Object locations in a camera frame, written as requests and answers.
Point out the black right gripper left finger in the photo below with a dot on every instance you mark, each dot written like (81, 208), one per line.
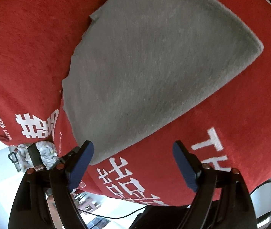
(64, 178)

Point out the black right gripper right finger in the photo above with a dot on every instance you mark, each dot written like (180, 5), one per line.
(199, 177)

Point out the grey small garment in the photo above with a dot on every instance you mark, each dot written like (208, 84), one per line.
(143, 63)

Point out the white floral cloth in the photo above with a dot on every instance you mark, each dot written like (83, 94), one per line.
(47, 152)

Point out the red printed bed cover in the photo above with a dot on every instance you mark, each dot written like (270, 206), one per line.
(229, 129)

